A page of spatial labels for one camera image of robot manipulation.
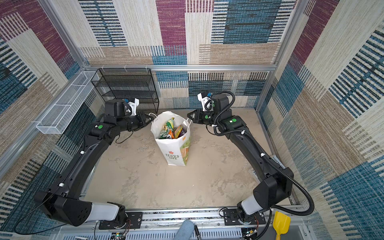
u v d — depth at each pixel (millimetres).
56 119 714
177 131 852
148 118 719
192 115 712
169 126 853
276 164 440
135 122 636
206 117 632
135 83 1074
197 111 674
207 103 649
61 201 383
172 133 819
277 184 402
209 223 729
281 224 714
